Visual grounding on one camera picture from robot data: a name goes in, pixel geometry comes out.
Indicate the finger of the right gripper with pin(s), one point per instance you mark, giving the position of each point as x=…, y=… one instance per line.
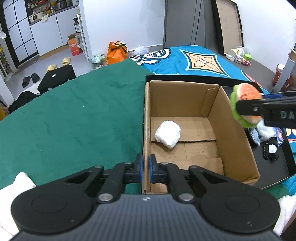
x=249, y=107
x=290, y=93

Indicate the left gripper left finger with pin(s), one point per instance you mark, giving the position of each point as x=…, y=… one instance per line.
x=107, y=185

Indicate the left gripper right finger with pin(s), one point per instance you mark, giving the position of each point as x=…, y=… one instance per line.
x=185, y=185

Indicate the plush hamburger toy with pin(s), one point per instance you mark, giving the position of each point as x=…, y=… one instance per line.
x=243, y=99

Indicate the white soft bundle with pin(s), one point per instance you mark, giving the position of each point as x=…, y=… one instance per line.
x=168, y=133

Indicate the black white plush toy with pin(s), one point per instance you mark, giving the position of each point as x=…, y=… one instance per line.
x=270, y=150

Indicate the green cup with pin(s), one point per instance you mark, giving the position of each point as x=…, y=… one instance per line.
x=247, y=56

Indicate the black shallow tray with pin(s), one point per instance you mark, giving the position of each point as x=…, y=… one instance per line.
x=271, y=173

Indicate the white container on ledge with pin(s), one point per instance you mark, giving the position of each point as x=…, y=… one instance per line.
x=240, y=50

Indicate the brown cardboard box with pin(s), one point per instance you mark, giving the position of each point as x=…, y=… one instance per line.
x=210, y=136

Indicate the green cloth cover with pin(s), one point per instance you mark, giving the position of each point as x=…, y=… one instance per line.
x=94, y=119

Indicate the brown leaning board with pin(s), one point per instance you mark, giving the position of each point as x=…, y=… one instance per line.
x=228, y=25

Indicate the white plastic bag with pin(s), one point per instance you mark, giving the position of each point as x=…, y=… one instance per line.
x=141, y=50

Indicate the black slipper right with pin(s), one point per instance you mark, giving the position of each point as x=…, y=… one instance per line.
x=35, y=78

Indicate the black slipper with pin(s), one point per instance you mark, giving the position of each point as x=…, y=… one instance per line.
x=35, y=78
x=26, y=81

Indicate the yellow slipper left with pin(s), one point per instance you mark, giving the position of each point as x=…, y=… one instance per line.
x=51, y=67

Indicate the yellow slipper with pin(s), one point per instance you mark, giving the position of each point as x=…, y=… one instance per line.
x=51, y=67
x=66, y=61

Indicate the yellow slipper right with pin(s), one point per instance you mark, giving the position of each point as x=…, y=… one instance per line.
x=66, y=61

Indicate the black slipper left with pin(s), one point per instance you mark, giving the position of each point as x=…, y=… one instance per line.
x=26, y=81

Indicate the orange bag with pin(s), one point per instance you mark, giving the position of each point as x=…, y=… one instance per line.
x=117, y=52

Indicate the orange cardboard box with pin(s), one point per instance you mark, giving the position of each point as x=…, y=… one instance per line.
x=73, y=45

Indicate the white kitchen cabinet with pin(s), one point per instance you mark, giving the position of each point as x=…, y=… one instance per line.
x=54, y=32

